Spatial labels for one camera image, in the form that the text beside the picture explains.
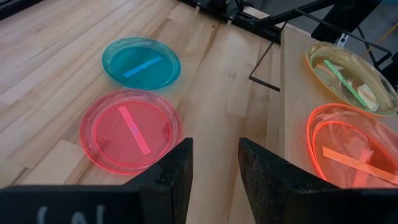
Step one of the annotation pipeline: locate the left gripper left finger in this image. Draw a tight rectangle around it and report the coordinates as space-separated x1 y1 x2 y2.
0 138 194 224

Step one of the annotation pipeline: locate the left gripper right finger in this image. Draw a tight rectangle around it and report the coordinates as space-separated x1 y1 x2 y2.
238 138 398 224

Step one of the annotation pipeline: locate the orange translucent plastic plate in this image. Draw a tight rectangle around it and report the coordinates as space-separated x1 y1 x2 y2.
306 103 398 190
305 41 398 116

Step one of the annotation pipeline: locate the red translucent plastic plate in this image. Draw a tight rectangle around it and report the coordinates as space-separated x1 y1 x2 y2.
79 89 183 175
306 103 398 190

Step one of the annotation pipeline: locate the green translucent plastic plate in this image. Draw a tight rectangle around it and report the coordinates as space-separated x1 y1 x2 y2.
310 46 397 113

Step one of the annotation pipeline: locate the blue translucent plastic plate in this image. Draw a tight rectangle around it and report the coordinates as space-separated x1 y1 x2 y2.
101 36 182 91

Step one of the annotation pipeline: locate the wooden shelf with black legs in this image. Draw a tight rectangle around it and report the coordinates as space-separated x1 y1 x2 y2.
248 20 398 190

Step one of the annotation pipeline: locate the black aluminium table frame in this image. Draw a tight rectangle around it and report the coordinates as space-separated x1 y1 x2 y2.
0 0 398 91

